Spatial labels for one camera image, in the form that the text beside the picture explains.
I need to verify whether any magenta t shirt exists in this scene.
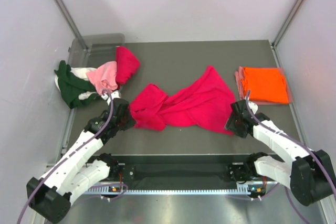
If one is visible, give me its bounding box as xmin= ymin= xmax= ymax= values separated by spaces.
xmin=130 ymin=66 xmax=235 ymax=135

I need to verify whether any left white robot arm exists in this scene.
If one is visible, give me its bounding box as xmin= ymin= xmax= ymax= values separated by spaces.
xmin=26 ymin=98 xmax=135 ymax=223

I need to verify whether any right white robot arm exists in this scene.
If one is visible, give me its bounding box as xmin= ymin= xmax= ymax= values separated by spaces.
xmin=225 ymin=100 xmax=335 ymax=206

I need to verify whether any folded orange t shirt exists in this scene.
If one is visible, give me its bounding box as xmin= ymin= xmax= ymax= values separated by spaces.
xmin=241 ymin=67 xmax=289 ymax=105

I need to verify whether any light pink t shirt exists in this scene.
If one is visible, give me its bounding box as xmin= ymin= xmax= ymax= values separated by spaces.
xmin=86 ymin=61 xmax=118 ymax=95

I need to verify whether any folded salmon pink t shirt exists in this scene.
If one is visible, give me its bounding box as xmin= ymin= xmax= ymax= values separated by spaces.
xmin=234 ymin=66 xmax=289 ymax=106

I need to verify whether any red t shirt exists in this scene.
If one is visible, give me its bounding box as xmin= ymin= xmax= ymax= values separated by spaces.
xmin=115 ymin=46 xmax=140 ymax=85

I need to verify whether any dark green t shirt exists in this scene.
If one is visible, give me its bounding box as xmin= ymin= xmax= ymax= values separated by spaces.
xmin=54 ymin=60 xmax=99 ymax=109

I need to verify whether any white t shirt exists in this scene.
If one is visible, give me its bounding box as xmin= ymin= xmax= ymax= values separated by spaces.
xmin=55 ymin=67 xmax=97 ymax=101

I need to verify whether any grey plastic bin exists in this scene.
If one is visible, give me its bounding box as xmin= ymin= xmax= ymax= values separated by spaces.
xmin=68 ymin=34 xmax=124 ymax=69

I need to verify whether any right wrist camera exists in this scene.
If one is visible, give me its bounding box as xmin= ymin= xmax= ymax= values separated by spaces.
xmin=245 ymin=100 xmax=258 ymax=114

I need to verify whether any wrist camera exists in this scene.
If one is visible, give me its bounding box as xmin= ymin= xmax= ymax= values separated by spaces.
xmin=101 ymin=90 xmax=121 ymax=101
xmin=245 ymin=100 xmax=258 ymax=114

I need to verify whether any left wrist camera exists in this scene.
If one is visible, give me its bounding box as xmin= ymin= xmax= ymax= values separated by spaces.
xmin=101 ymin=90 xmax=121 ymax=101

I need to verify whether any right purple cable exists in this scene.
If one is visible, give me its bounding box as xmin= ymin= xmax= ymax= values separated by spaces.
xmin=225 ymin=90 xmax=336 ymax=224

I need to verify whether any slotted grey cable duct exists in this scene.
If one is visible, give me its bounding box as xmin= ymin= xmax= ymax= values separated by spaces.
xmin=84 ymin=184 xmax=266 ymax=196

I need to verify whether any left aluminium frame post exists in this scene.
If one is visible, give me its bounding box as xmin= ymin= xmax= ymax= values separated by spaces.
xmin=54 ymin=0 xmax=88 ymax=51

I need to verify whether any aluminium frame post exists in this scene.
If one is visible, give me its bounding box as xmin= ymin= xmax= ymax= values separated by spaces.
xmin=270 ymin=0 xmax=305 ymax=50
xmin=54 ymin=0 xmax=88 ymax=51

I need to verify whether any right aluminium frame post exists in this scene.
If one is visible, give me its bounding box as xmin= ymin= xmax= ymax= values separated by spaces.
xmin=270 ymin=0 xmax=305 ymax=50

